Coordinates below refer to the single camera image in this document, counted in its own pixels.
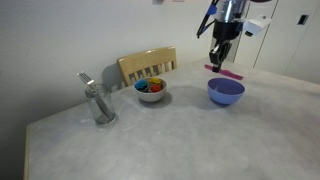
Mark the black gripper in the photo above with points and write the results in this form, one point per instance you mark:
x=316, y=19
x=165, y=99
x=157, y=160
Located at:
x=226, y=31

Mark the pink plastic plate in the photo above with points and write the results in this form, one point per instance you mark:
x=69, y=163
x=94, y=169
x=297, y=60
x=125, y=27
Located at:
x=226, y=72

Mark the blue plastic bowl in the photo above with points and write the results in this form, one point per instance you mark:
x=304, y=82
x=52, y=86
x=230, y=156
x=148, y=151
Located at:
x=226, y=93

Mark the white ceramic bowl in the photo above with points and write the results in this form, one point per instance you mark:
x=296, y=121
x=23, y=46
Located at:
x=150, y=94

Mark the yellow cupcake liner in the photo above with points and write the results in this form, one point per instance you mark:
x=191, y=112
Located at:
x=154, y=80

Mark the red cupcake liner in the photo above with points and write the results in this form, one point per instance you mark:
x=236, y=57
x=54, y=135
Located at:
x=155, y=88

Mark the wooden chair back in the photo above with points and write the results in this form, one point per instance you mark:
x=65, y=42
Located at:
x=146, y=63

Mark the blue cupcake liner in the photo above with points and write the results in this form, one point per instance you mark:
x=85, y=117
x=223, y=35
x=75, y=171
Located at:
x=141, y=84

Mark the clear glass jar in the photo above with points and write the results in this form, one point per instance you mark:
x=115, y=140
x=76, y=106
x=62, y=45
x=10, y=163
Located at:
x=100, y=106

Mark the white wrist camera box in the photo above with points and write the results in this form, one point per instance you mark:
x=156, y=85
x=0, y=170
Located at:
x=256, y=25

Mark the small black wall plate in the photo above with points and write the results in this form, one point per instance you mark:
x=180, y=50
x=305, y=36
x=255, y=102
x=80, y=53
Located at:
x=302, y=19

